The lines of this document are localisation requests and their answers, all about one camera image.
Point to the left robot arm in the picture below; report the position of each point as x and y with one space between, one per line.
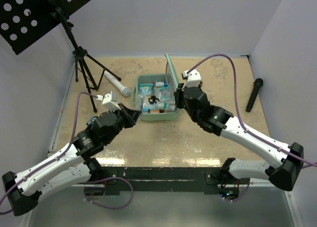
73 164

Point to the black base frame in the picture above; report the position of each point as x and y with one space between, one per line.
167 179

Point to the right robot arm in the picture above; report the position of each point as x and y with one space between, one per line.
281 163

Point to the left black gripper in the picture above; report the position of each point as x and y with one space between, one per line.
131 115

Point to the teal cotton swab bag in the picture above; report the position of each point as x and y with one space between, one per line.
165 93

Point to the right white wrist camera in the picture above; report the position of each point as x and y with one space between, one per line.
193 79

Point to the blue owl toy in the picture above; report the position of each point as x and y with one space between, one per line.
91 120

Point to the brown medicine bottle orange cap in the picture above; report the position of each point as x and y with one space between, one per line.
156 111

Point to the blue plaster packet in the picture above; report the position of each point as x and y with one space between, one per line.
145 89

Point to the black microphone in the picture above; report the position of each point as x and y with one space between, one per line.
258 83

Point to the clear bottle green label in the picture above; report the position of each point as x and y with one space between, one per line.
163 106

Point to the black perforated music stand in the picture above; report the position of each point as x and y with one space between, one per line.
23 22

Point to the white microphone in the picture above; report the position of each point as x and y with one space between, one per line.
125 91

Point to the black handled scissors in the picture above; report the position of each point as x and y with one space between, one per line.
153 99

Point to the mint green medicine case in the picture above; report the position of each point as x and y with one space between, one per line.
165 94

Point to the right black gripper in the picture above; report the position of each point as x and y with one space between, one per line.
178 95

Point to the small clear plaster bag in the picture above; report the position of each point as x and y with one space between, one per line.
139 106

